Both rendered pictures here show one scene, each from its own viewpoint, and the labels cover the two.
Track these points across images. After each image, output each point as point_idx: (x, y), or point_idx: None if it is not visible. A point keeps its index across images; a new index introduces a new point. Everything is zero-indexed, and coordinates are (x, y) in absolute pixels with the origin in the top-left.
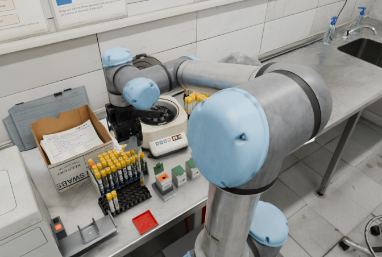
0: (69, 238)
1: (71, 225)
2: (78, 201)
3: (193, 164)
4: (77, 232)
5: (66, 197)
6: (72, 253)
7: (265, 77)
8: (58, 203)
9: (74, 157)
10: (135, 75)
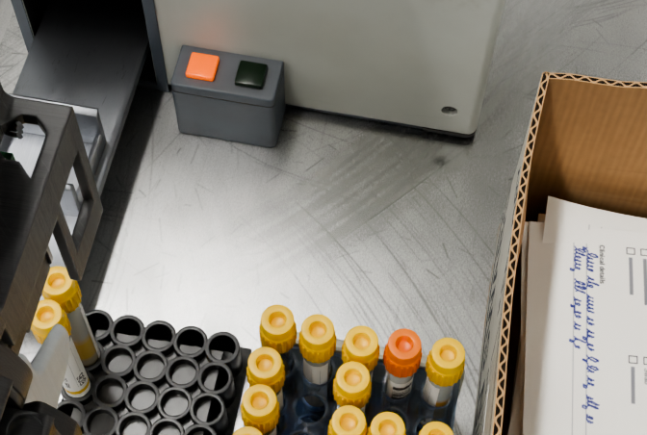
0: (110, 89)
1: (227, 175)
2: (351, 272)
3: None
4: (111, 128)
5: (438, 240)
6: (27, 64)
7: None
8: (424, 188)
9: (510, 240)
10: None
